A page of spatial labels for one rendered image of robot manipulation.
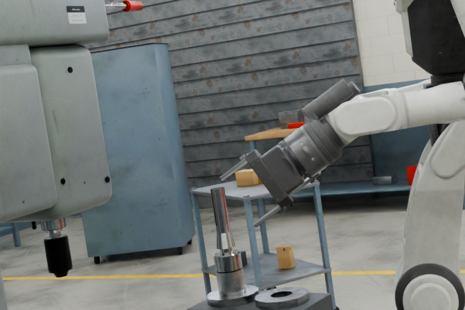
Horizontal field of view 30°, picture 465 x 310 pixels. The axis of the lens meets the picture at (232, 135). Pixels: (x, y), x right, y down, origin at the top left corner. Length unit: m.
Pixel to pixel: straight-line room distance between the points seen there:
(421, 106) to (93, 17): 0.64
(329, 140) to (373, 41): 7.76
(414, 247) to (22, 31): 0.91
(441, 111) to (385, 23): 7.69
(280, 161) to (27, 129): 0.45
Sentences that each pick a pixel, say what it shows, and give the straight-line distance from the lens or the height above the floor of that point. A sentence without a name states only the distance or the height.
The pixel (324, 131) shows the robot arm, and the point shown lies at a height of 1.40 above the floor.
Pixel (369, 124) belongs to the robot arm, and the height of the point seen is 1.41.
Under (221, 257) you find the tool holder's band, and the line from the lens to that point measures 1.47.
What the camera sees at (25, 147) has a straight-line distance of 1.52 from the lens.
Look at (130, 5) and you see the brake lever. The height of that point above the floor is 1.70.
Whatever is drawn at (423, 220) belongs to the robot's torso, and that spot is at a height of 1.17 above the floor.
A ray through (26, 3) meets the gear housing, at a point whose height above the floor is 1.70.
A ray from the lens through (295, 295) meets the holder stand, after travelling 1.43.
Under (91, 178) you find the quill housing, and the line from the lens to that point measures 1.68.
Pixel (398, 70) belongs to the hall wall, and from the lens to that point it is 9.24.
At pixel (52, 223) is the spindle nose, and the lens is 1.72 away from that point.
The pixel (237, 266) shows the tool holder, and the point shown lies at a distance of 1.48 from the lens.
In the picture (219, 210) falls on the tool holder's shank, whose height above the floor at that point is 1.30.
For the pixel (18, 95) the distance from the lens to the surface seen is 1.52.
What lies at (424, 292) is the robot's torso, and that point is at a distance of 1.84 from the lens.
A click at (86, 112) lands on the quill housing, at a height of 1.50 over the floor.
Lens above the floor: 1.53
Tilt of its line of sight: 4 degrees down
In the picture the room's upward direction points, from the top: 8 degrees counter-clockwise
